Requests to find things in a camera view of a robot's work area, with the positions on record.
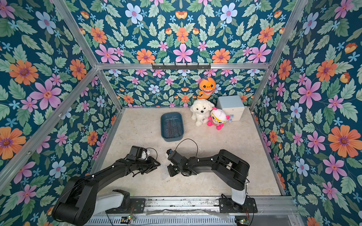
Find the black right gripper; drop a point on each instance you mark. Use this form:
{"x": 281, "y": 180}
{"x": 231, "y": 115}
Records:
{"x": 172, "y": 159}

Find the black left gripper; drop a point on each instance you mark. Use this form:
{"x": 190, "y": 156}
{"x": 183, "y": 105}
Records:
{"x": 151, "y": 164}

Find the teal plastic storage box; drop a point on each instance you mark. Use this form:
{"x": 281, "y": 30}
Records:
{"x": 175, "y": 116}

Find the clear stencil ruler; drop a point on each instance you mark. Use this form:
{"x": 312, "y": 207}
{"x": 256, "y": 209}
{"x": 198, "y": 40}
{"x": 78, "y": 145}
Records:
{"x": 178, "y": 129}

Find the clear protractor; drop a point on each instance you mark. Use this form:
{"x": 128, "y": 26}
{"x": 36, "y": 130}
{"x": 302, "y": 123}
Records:
{"x": 163, "y": 173}

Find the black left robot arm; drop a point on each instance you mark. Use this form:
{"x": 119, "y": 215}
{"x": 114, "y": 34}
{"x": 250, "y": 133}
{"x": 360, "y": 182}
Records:
{"x": 79, "y": 200}

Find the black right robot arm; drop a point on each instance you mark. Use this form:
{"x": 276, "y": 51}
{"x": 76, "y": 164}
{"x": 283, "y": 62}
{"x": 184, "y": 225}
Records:
{"x": 228, "y": 167}

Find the white dog plush toy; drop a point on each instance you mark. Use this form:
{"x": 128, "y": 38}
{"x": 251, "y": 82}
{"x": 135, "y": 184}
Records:
{"x": 201, "y": 110}

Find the pink white doll plush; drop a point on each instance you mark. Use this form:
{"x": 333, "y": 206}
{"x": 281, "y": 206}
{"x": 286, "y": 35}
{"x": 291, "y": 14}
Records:
{"x": 218, "y": 118}

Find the light blue small cabinet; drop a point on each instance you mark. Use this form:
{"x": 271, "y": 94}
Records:
{"x": 232, "y": 106}

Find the orange dinosaur plush toy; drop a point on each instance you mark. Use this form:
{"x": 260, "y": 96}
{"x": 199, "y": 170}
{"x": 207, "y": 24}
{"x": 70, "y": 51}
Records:
{"x": 207, "y": 87}

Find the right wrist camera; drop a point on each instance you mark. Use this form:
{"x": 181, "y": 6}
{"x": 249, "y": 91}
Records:
{"x": 169, "y": 151}

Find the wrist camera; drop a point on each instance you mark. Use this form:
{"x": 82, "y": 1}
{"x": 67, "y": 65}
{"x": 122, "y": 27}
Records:
{"x": 169, "y": 151}
{"x": 137, "y": 154}

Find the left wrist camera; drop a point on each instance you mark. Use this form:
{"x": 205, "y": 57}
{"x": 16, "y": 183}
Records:
{"x": 137, "y": 154}

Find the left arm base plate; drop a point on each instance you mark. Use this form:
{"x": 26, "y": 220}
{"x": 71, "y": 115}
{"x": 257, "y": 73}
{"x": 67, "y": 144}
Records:
{"x": 135, "y": 205}

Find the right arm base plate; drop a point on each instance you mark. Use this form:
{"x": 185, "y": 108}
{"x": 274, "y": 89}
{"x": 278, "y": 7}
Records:
{"x": 227, "y": 205}

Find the black hook rail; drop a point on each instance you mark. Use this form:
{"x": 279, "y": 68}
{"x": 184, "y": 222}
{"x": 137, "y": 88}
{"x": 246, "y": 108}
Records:
{"x": 185, "y": 66}

